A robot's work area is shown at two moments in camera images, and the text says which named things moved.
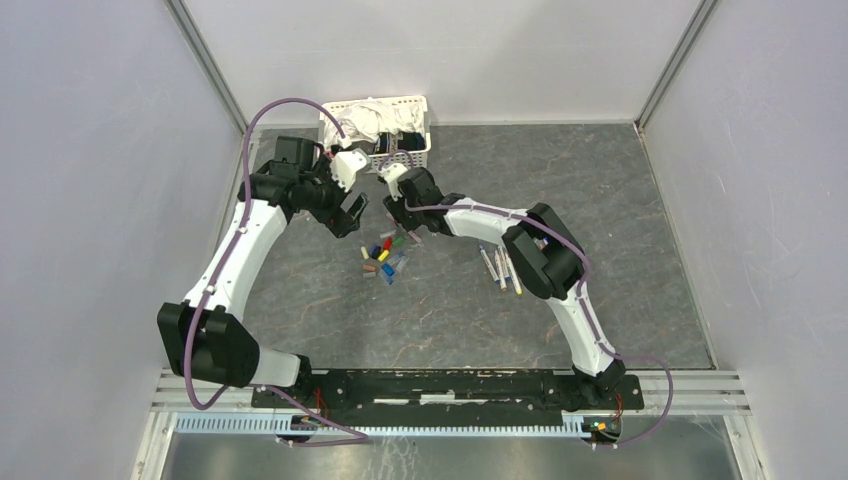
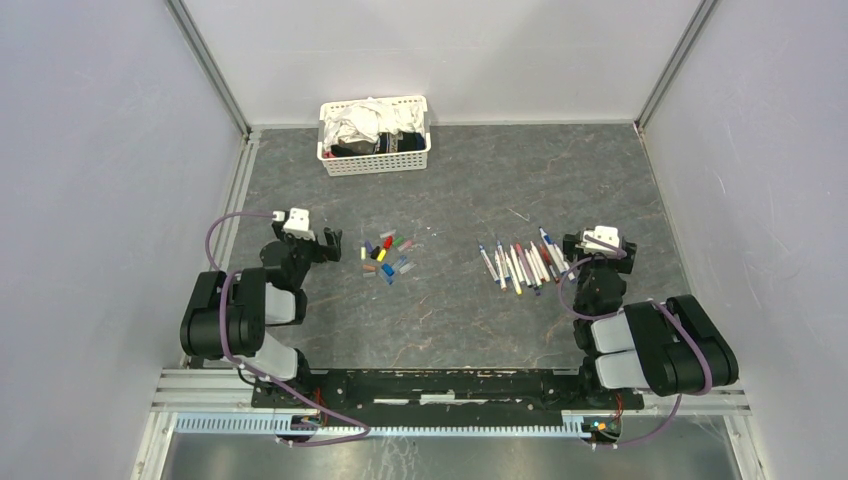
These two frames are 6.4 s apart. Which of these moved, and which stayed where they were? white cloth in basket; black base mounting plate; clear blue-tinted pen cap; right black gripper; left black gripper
Moved: left black gripper; right black gripper
Stayed: clear blue-tinted pen cap; white cloth in basket; black base mounting plate
